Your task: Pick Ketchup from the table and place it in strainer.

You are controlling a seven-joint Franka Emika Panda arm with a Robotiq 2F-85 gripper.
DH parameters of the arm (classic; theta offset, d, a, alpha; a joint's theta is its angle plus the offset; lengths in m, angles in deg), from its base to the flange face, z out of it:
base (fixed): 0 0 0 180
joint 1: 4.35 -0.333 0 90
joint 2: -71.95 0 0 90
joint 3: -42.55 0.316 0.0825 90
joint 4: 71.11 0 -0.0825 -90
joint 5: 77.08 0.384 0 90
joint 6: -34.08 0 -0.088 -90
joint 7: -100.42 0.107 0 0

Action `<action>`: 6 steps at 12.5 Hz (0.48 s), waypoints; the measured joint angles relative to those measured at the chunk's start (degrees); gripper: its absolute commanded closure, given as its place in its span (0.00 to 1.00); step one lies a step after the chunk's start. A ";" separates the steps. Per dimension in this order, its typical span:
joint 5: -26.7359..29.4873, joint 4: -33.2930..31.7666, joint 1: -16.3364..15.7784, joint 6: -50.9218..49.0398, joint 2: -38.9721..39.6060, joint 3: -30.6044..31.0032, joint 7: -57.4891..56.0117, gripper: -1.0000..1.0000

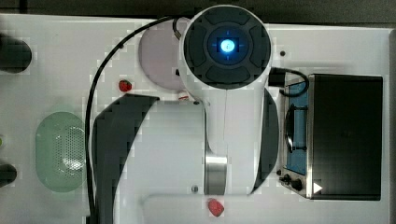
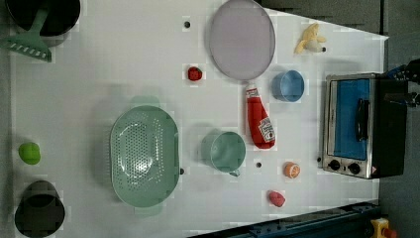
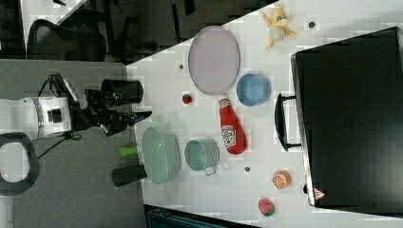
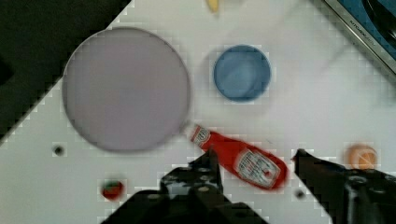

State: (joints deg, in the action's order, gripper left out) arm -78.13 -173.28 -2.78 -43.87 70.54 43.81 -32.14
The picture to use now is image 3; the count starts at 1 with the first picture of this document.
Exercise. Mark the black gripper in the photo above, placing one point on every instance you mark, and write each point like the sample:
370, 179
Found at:
98, 112

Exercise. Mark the red plush ketchup bottle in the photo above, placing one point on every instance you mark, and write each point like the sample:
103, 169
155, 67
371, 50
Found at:
231, 130

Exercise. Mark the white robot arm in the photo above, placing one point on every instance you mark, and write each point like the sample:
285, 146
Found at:
30, 119

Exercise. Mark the black cylindrical cup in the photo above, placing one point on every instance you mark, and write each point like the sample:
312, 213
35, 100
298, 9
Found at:
132, 88

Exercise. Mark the small red strawberry toy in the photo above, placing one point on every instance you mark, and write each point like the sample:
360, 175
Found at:
187, 99

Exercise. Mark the black office chair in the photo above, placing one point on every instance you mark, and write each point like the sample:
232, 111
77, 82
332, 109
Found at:
86, 35

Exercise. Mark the green metal mug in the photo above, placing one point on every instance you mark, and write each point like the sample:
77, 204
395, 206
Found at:
202, 155

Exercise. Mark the large grey round plate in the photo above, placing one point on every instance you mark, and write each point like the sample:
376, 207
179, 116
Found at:
213, 60

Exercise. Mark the blue bowl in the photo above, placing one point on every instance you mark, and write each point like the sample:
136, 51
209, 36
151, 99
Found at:
253, 89

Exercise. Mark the large red strawberry toy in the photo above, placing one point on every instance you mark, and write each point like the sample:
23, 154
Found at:
266, 207

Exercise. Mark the orange slice toy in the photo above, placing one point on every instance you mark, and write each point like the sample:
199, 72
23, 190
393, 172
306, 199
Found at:
281, 179

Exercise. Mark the yellow plush banana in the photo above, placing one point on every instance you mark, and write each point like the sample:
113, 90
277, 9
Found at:
278, 26

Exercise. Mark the black toaster oven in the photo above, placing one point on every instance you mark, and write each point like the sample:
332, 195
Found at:
349, 108

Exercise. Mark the green strainer handle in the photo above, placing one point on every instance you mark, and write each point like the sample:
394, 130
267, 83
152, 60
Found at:
128, 151

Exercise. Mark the black strainer handle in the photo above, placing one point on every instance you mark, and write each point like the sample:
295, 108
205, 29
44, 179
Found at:
125, 175

